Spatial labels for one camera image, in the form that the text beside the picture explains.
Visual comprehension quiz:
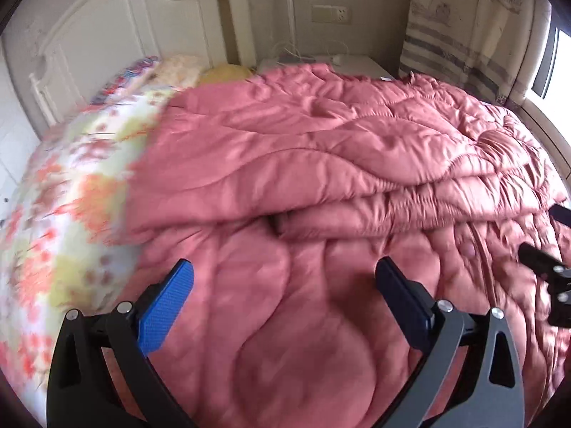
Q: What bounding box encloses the pink quilt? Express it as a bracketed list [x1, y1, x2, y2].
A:
[113, 63, 566, 428]

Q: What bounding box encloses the white cable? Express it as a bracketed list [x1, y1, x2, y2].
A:
[271, 39, 342, 64]

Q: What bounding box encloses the floral bed sheet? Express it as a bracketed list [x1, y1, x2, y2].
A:
[0, 87, 179, 416]

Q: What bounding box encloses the colourful striped pillow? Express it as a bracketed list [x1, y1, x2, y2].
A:
[87, 56, 160, 108]

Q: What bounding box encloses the white headboard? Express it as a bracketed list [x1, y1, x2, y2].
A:
[0, 0, 258, 146]

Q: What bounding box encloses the window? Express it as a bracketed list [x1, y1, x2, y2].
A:
[533, 4, 571, 103]

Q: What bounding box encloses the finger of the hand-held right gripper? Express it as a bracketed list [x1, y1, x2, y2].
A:
[550, 205, 571, 230]
[517, 243, 571, 327]

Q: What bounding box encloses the cream floral pillow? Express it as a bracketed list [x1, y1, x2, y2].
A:
[153, 55, 209, 91]

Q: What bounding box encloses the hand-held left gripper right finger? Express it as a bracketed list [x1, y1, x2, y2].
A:
[376, 256, 526, 428]

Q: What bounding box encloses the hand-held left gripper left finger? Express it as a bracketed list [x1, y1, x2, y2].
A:
[46, 259, 197, 428]

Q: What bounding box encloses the wall outlet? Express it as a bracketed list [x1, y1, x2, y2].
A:
[311, 4, 352, 26]

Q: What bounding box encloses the white nightstand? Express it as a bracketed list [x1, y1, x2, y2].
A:
[256, 53, 398, 83]

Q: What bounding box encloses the sailboat print curtain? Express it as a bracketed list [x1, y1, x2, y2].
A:
[398, 0, 555, 108]

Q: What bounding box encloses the yellow pillow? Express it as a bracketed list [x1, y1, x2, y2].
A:
[198, 63, 255, 86]

